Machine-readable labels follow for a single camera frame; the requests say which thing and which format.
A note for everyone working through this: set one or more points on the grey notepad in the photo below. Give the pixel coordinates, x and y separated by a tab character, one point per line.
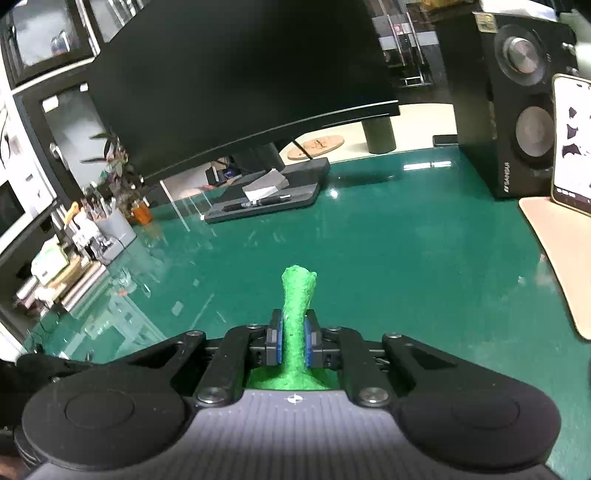
269	184

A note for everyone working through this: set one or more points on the orange jar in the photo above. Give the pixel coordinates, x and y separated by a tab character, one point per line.
141	213

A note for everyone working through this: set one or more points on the pale green kettle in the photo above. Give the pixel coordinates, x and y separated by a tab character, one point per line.
580	24

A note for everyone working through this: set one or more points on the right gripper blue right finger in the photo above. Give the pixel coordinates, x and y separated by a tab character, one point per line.
312	341

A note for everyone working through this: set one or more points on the tan cork mouse pad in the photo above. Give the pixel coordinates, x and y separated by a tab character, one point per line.
564	234

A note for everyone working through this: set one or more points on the potted plant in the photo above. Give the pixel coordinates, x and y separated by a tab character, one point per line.
118	178

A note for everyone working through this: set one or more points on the stack of books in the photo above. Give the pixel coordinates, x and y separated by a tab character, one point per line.
63	292

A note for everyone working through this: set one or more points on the smartphone with white screen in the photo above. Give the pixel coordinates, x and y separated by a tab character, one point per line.
571	170

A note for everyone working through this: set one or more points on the round wooden coaster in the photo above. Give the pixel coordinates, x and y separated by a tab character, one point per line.
316	147

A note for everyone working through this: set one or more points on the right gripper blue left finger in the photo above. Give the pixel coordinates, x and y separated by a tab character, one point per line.
274	339

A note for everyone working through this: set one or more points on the black speaker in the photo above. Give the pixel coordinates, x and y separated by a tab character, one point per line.
500	69

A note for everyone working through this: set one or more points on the grey desk organizer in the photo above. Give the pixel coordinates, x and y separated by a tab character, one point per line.
107	237

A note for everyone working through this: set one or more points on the black curved monitor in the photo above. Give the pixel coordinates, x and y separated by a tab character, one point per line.
186	82

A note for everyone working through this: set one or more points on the green cleaning cloth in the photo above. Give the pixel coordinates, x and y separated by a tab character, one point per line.
293	372

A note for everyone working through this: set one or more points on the black pen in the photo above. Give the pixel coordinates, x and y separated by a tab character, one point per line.
271	200

